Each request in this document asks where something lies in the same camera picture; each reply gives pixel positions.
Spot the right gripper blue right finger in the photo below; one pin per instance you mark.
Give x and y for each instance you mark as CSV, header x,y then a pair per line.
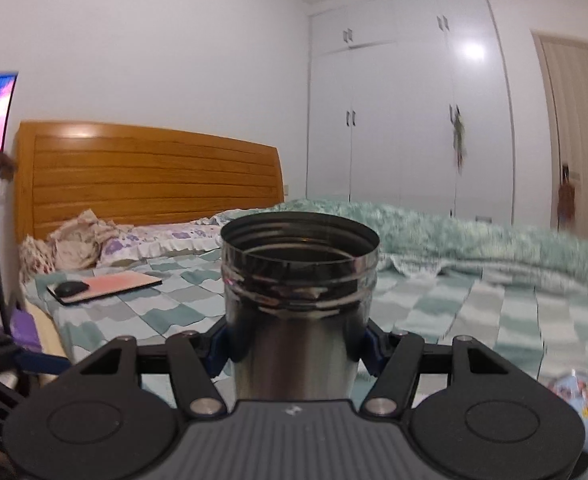
x,y
394,360

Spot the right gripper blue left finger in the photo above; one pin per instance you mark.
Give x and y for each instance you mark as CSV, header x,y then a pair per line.
x,y
194,360

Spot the stainless steel cup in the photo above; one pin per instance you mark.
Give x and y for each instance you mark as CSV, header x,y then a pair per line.
x,y
298,288

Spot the black computer mouse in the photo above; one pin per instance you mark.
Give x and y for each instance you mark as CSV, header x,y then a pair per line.
x,y
70,288

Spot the green floral quilt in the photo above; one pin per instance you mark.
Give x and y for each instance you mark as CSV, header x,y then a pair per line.
x,y
431,238

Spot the purple floral pillow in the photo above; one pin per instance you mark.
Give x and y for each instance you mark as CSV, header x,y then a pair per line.
x,y
149,242

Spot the crumpled beige cloth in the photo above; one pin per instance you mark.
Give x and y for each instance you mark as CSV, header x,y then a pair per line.
x,y
76,245

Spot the wooden headboard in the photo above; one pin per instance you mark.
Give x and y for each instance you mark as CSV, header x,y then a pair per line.
x,y
135,175

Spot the brown tassel on door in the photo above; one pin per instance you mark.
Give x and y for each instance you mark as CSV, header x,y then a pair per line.
x,y
566,205

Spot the green hanging ornament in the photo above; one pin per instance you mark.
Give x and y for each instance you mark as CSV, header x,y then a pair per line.
x,y
458,137

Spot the white wardrobe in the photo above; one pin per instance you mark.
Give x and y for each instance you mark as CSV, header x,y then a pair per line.
x,y
383,74

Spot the beige door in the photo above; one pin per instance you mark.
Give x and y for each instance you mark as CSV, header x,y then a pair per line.
x,y
564,66

